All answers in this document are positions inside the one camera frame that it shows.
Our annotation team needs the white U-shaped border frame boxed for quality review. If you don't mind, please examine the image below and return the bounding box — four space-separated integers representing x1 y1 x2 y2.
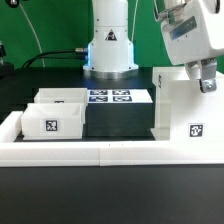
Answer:
0 111 224 167

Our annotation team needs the white drawer tray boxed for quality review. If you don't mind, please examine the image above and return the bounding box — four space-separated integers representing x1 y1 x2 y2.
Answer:
34 88 88 106
21 103 85 140

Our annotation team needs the white drawer cabinet box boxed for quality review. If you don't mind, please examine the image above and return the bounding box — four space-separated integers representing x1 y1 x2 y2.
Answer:
151 67 224 142

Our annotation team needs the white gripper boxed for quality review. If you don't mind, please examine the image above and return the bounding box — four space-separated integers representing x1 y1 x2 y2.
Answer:
154 0 224 93

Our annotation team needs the thin white cable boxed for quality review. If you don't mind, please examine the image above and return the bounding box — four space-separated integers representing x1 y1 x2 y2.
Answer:
18 2 46 68

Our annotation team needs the black cable bundle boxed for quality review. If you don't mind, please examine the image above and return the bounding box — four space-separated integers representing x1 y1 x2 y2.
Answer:
21 47 89 69

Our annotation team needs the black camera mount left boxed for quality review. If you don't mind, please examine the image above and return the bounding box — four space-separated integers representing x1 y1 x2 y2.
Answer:
0 41 14 78

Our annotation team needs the white fiducial marker sheet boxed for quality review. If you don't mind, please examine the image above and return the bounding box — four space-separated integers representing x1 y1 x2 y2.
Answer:
88 89 153 104

